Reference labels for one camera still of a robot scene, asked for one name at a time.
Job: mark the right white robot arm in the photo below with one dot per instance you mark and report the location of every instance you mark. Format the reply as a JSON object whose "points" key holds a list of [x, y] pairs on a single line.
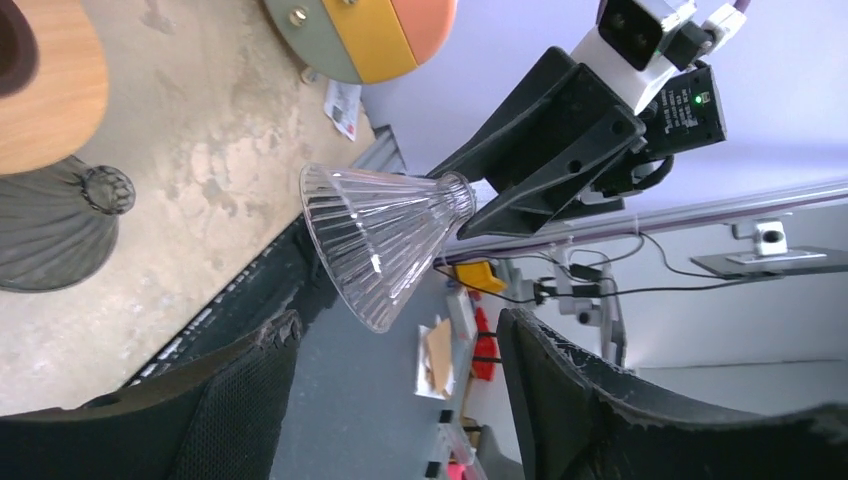
{"points": [[689, 116]]}

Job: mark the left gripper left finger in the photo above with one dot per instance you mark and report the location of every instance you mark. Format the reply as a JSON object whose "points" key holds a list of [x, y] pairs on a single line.
{"points": [[216, 417]]}

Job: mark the dark ribbed glass cone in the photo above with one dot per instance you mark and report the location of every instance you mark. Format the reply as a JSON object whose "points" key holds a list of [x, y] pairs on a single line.
{"points": [[60, 223]]}

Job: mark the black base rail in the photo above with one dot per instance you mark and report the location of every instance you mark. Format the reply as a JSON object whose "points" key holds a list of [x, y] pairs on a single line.
{"points": [[286, 275]]}

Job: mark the white cylinder drum orange lid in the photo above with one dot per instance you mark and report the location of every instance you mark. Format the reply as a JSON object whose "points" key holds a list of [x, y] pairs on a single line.
{"points": [[365, 41]]}

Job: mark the wooden ring dripper stand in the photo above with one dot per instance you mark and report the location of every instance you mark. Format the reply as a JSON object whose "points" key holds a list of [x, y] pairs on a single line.
{"points": [[54, 82]]}

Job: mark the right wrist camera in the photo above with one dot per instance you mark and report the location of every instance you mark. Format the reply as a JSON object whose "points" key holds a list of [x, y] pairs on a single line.
{"points": [[636, 46]]}

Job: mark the white paper card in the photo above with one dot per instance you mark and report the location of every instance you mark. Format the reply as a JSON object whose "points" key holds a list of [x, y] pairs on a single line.
{"points": [[342, 105]]}

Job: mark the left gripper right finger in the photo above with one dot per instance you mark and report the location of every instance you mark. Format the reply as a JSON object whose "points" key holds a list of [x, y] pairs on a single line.
{"points": [[578, 416]]}

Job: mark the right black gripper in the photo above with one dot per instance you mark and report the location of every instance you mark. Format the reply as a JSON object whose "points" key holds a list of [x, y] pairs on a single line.
{"points": [[563, 133]]}

